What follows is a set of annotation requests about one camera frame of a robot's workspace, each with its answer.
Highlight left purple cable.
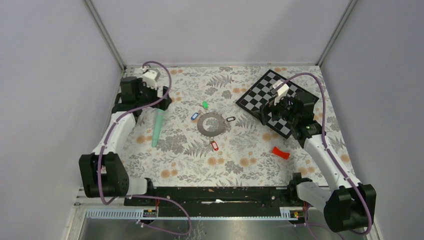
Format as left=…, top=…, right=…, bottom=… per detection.
left=96, top=60, right=194, bottom=237

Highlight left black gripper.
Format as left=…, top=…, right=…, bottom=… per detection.
left=136, top=78, right=172, bottom=111

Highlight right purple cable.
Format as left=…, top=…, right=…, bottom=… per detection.
left=271, top=72, right=374, bottom=240

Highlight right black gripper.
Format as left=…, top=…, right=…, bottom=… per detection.
left=253, top=92, right=299, bottom=126

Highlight mint green plastic stick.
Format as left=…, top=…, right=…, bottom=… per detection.
left=151, top=109, right=165, bottom=148

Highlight key with red tag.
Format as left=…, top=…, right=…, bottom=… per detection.
left=210, top=140, right=219, bottom=151

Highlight green key tag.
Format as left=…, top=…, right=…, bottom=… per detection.
left=202, top=101, right=209, bottom=110

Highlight metal key holder plate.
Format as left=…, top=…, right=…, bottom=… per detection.
left=196, top=112, right=226, bottom=138

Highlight white slotted cable duct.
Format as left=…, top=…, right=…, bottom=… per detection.
left=85, top=207, right=300, bottom=221

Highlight key with black tag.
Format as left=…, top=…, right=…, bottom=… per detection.
left=226, top=116, right=236, bottom=122

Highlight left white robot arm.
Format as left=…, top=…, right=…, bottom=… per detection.
left=78, top=76, right=172, bottom=206

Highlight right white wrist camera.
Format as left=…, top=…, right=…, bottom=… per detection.
left=270, top=80, right=290, bottom=106

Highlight red curved plastic piece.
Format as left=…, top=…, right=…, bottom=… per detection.
left=272, top=146, right=290, bottom=160

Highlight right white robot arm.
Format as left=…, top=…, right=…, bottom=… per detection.
left=260, top=90, right=377, bottom=235

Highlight floral patterned table mat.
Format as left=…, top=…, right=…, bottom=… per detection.
left=121, top=66, right=327, bottom=187

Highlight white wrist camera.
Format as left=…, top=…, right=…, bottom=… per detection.
left=141, top=66, right=160, bottom=90
left=270, top=80, right=290, bottom=106

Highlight purple cable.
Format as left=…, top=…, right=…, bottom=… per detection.
left=271, top=72, right=374, bottom=240
left=96, top=60, right=194, bottom=237

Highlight black white checkerboard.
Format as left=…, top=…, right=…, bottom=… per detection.
left=235, top=69, right=320, bottom=140

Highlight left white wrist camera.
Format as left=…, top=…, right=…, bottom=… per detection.
left=141, top=66, right=160, bottom=90

